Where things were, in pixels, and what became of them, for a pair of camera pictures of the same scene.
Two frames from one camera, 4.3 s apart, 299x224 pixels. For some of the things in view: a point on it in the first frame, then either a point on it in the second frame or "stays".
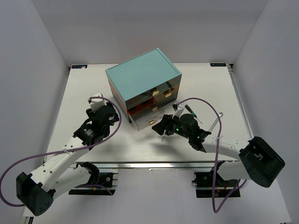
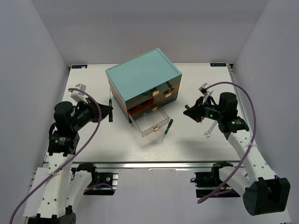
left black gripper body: x=90 y=114 to x=88 y=112
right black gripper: x=166 y=124 to x=196 y=111
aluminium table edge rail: x=160 y=165 stays
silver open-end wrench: x=220 y=114 stays
